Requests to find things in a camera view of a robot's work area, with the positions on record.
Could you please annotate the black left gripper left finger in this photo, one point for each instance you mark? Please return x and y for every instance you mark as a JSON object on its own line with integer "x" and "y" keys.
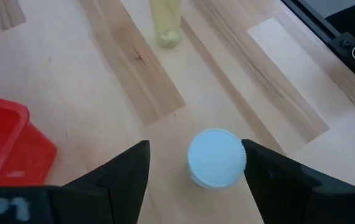
{"x": 115, "y": 186}

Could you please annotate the pill bottle with pale blue cap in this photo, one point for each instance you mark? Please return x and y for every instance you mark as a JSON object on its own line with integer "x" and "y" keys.
{"x": 216, "y": 158}

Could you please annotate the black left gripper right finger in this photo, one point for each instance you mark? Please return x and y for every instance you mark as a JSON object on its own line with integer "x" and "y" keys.
{"x": 283, "y": 189}

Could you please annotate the translucent yellow-green pill bottle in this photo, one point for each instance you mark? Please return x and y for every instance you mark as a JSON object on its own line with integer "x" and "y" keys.
{"x": 166, "y": 25}

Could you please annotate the red plastic basket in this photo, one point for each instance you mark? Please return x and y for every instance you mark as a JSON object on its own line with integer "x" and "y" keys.
{"x": 6, "y": 143}

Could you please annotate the black metal table frame rail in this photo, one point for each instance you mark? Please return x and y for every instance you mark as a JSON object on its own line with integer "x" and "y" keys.
{"x": 336, "y": 34}

